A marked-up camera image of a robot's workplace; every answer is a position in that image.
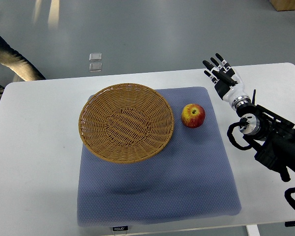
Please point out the black bracket under table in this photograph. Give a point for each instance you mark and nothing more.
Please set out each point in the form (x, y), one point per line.
(290, 224)

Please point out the wooden box corner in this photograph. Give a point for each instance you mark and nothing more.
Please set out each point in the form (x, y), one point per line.
(283, 5)

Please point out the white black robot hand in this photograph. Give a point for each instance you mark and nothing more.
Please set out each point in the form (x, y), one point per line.
(227, 82)

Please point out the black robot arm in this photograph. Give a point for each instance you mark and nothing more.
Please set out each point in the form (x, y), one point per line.
(270, 135)

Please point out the red yellow apple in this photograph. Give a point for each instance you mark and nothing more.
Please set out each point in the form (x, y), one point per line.
(193, 115)

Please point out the floor socket plate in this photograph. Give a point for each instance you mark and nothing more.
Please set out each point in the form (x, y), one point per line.
(95, 67)
(95, 57)

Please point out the brown wicker basket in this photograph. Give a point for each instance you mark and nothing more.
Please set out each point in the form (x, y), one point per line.
(126, 123)

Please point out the upper floor socket plate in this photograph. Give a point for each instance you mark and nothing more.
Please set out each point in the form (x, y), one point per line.
(95, 57)

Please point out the lower floor socket plate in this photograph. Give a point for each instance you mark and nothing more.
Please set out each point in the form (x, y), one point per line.
(95, 67)

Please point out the black table label tag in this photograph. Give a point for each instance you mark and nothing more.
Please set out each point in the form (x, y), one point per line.
(120, 228)

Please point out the white table leg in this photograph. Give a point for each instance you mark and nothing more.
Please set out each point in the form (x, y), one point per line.
(252, 230)

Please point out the blue textured cloth mat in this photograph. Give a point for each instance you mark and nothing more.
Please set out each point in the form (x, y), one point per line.
(190, 178)

